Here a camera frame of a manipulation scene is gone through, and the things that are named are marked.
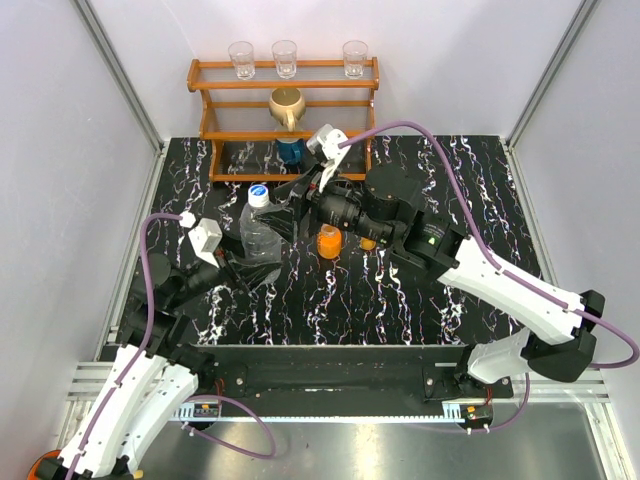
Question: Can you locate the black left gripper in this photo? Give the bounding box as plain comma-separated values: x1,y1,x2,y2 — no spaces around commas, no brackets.
169,226,284,307

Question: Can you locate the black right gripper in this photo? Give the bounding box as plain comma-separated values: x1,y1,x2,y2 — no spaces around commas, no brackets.
253,159,394,246

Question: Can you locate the clear plastic bottle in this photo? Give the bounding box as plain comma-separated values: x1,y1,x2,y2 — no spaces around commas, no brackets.
239,196,281,262

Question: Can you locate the white blue bottle cap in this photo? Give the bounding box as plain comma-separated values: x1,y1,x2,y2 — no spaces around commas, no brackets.
248,184,270,209

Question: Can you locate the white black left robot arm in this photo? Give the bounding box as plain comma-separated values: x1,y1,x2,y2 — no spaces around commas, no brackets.
28,212,282,479

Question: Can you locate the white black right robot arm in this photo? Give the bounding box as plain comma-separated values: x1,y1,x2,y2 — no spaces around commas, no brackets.
257,164,604,397

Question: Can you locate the orange juice bottle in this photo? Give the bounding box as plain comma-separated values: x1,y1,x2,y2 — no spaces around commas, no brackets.
316,224,342,260

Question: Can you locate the orange bottle cap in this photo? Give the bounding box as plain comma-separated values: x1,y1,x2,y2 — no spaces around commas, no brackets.
360,237,376,251

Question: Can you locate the blue mug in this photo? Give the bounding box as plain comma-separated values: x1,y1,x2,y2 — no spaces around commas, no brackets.
276,138,305,165

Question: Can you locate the wooden shelf rack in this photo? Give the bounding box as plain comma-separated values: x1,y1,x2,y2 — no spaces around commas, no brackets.
187,57,380,182

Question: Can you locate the beige mug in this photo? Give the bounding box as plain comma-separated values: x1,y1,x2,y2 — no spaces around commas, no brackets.
269,87,306,132

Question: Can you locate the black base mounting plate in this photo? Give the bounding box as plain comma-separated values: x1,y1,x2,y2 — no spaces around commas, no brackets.
169,345,516,423

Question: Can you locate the middle drinking glass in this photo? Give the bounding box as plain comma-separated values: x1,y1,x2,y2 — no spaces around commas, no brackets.
271,40,297,80

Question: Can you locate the drinking glass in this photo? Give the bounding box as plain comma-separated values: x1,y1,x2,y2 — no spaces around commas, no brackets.
342,40,368,79
228,41,255,80
271,40,297,80

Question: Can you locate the left drinking glass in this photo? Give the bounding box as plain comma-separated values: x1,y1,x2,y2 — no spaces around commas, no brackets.
228,41,255,80

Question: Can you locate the right drinking glass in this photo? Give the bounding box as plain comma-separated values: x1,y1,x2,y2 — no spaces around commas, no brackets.
342,40,368,79

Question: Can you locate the orange mug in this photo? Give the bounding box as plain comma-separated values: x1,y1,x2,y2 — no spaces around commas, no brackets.
26,449,60,480

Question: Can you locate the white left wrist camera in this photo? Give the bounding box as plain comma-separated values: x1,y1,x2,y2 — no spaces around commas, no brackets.
179,211,223,267

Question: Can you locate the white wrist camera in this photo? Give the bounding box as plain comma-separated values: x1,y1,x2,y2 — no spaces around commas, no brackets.
179,211,223,267
306,124,350,193

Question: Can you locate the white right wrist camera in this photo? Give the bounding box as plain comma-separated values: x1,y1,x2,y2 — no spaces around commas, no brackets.
306,124,350,193

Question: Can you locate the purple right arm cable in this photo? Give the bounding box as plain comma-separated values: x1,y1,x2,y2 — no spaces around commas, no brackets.
339,119,640,370

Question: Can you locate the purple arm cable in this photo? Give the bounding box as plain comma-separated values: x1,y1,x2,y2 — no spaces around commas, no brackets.
339,119,640,370
64,212,196,480

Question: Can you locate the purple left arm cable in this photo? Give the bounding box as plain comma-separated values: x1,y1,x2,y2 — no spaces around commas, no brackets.
64,212,196,480

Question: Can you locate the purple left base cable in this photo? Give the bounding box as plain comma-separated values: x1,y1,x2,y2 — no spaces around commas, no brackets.
180,394,277,460

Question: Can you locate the aluminium slotted rail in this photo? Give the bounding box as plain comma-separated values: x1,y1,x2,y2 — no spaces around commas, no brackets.
64,363,611,424

